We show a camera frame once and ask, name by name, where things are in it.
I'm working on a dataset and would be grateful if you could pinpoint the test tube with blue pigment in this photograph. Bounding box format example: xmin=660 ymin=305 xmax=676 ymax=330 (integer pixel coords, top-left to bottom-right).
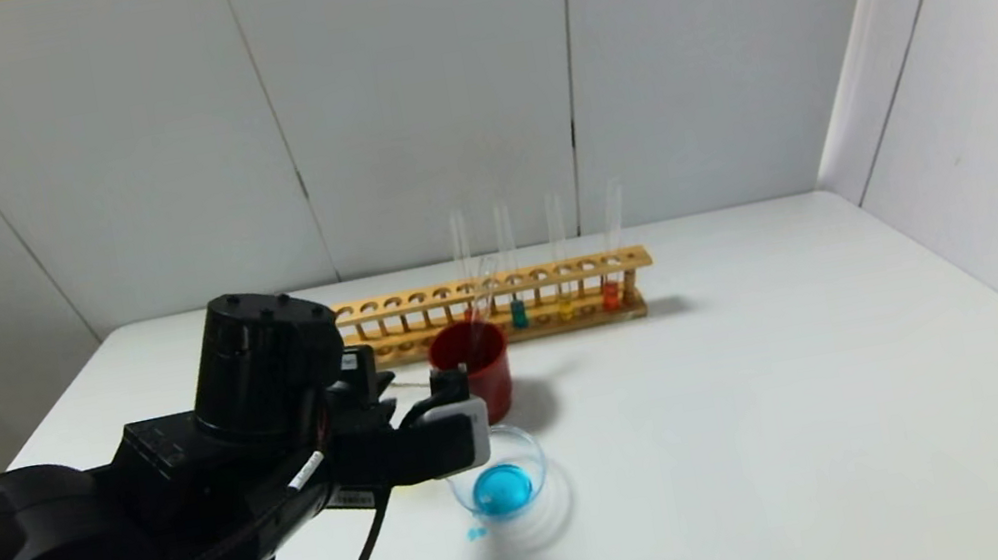
xmin=491 ymin=199 xmax=533 ymax=331
xmin=455 ymin=255 xmax=512 ymax=356

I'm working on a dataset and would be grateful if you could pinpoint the test tube with red pigment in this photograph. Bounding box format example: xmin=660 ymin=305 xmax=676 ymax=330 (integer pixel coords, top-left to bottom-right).
xmin=583 ymin=180 xmax=643 ymax=313
xmin=446 ymin=209 xmax=483 ymax=324

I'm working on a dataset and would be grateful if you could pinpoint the wooden test tube rack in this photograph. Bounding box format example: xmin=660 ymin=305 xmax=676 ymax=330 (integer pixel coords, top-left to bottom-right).
xmin=330 ymin=242 xmax=665 ymax=376

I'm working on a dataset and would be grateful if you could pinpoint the red plastic cup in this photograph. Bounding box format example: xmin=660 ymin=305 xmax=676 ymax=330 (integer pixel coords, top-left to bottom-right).
xmin=424 ymin=314 xmax=522 ymax=432

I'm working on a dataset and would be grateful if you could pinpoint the clear glass beaker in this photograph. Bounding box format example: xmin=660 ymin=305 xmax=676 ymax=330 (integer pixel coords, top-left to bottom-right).
xmin=440 ymin=416 xmax=561 ymax=531

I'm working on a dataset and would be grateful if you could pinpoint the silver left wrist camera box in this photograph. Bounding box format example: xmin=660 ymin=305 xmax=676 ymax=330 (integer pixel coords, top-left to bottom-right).
xmin=320 ymin=394 xmax=499 ymax=499

